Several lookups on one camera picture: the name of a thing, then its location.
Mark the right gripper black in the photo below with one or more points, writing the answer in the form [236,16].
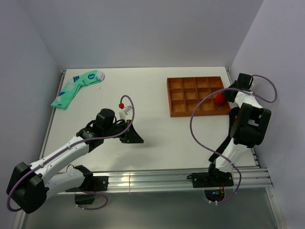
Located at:
[227,95]

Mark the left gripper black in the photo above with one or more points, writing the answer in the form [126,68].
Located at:
[131,137]

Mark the red santa sock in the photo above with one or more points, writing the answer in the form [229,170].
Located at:
[219,99]

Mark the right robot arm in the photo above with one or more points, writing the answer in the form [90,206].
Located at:
[248,124]

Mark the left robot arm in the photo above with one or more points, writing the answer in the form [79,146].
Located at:
[31,185]

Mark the black blue sock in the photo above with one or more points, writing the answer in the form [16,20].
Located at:
[232,116]

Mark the orange compartment tray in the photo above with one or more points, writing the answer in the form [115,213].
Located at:
[185,93]

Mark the mint green patterned sock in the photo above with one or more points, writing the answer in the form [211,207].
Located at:
[72,87]

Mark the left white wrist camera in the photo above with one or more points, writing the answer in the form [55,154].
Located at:
[125,110]

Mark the aluminium frame rail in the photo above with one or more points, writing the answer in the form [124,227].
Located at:
[173,180]

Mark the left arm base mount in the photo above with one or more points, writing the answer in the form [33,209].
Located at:
[91,190]

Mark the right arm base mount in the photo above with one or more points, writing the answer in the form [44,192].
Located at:
[210,180]

